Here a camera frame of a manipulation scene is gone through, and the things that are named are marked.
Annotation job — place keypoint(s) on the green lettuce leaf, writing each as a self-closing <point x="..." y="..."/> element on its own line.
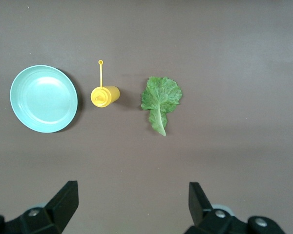
<point x="161" y="95"/>

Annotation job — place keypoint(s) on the yellow mustard squeeze bottle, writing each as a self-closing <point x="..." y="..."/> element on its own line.
<point x="105" y="96"/>

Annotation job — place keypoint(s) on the mint green plate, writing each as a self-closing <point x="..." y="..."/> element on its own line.
<point x="44" y="98"/>

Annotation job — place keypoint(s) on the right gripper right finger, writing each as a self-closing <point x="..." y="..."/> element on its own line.
<point x="210" y="219"/>

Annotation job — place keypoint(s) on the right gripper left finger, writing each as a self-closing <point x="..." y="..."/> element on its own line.
<point x="53" y="214"/>

